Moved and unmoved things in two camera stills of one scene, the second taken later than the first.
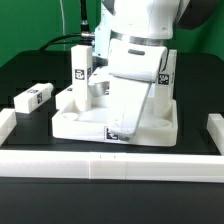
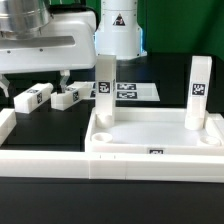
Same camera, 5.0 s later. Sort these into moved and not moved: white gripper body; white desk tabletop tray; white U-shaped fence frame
Moved: white desk tabletop tray; white gripper body
Not moved: white U-shaped fence frame
